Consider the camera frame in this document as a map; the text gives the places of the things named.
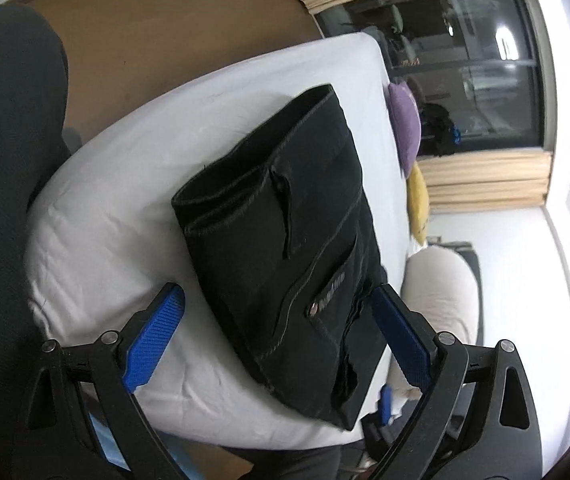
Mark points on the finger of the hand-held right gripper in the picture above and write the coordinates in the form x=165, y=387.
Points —
x=388, y=405

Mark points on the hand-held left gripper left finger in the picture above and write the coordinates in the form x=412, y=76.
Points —
x=155, y=340

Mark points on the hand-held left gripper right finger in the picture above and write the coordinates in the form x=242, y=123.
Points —
x=405, y=340

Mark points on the black pants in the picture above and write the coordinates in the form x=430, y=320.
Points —
x=290, y=235

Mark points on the white pillow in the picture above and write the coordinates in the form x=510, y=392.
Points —
x=440, y=300

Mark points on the grey padded headboard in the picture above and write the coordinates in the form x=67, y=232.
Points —
x=472, y=260

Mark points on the bed with white sheet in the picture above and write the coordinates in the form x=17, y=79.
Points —
x=115, y=220

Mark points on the yellow pillow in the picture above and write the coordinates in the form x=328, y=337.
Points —
x=417, y=205

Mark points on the black hanging garment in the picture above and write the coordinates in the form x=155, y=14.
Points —
x=437, y=130

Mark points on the purple pillow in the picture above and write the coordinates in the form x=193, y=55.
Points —
x=405, y=120

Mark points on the person's dark clothing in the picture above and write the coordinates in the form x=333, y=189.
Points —
x=5, y=160

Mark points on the large dark window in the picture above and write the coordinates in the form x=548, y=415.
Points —
x=490, y=85

